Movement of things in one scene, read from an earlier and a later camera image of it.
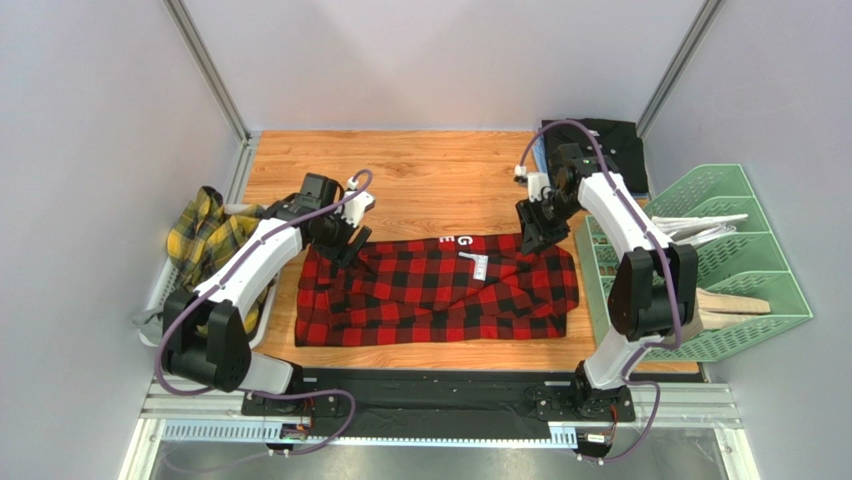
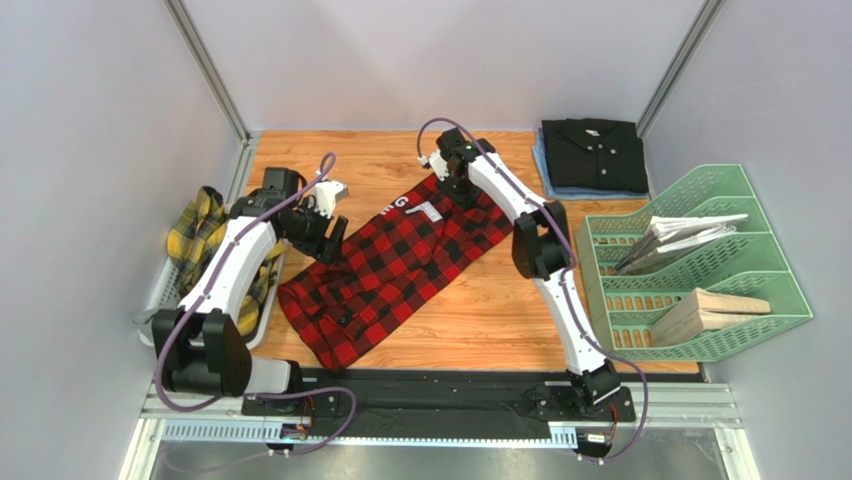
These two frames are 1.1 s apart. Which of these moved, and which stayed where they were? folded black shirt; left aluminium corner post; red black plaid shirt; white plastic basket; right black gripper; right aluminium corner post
Moved: red black plaid shirt; right black gripper
Stayed: white plastic basket; folded black shirt; right aluminium corner post; left aluminium corner post
